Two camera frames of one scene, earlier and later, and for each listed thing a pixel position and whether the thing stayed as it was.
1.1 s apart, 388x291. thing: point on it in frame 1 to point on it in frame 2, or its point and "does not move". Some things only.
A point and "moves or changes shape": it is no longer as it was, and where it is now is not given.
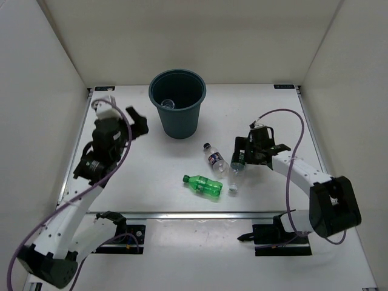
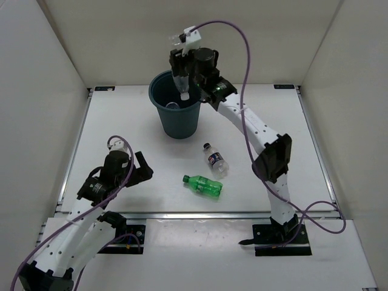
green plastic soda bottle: x=204 y=184 does not move
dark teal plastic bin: x=178 y=94 does not move
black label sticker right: x=284 y=86 does not move
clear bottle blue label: x=168 y=103 moves or changes shape
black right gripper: x=245 y=143 to x=181 y=61
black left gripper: x=140 y=127 to x=142 y=173
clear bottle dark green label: x=237 y=162 to x=181 y=82
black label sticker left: x=104 y=88 does not move
